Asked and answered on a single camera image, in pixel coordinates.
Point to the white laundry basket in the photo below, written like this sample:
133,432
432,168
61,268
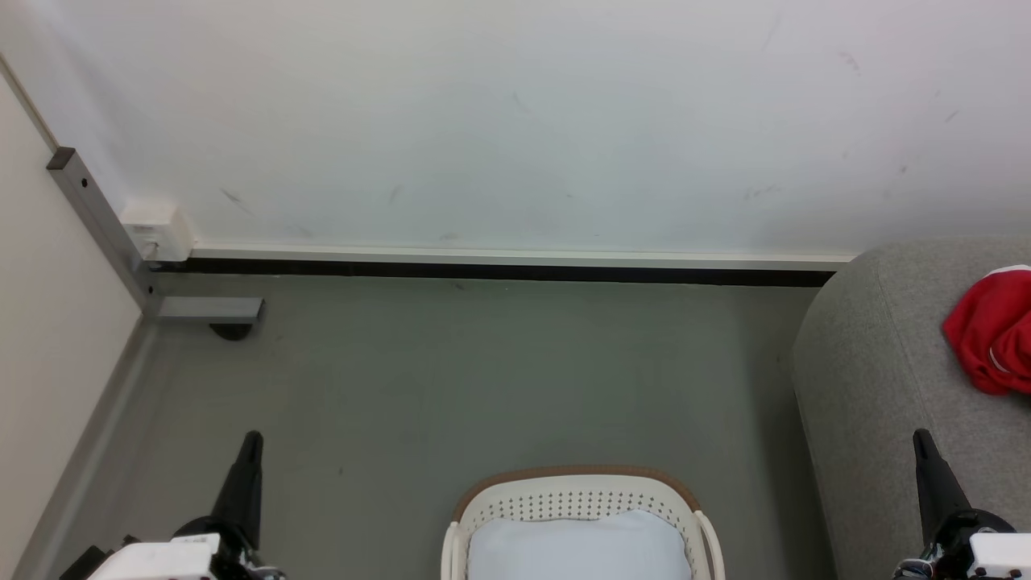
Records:
580,487

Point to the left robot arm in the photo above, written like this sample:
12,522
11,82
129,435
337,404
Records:
80,565

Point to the white and black skirting strip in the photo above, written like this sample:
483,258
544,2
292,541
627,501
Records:
515,264

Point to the red and white garment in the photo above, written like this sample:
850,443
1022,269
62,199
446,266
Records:
995,330

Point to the grey metal frame post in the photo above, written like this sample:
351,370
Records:
97,205

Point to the pale blue cloth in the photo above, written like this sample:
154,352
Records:
576,552

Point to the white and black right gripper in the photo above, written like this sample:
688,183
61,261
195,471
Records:
987,556

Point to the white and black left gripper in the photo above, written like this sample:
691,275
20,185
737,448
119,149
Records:
181,557

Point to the black round foot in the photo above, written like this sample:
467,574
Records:
231,330

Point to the white wall socket box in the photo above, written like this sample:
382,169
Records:
157,229

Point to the grey fabric sofa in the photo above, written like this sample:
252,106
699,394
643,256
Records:
878,387

